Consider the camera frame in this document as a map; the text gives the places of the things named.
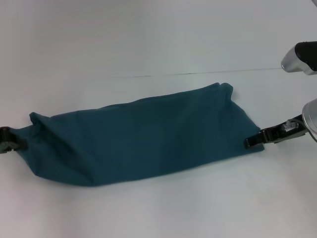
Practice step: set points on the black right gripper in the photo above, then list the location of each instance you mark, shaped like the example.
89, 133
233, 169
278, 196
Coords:
280, 132

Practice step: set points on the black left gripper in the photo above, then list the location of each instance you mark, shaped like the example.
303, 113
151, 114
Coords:
6, 141

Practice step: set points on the teal blue shirt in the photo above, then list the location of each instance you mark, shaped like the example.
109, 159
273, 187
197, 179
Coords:
148, 138

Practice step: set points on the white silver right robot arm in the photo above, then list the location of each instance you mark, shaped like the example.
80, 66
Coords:
311, 119

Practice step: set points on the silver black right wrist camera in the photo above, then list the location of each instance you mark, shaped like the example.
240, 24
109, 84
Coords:
299, 59

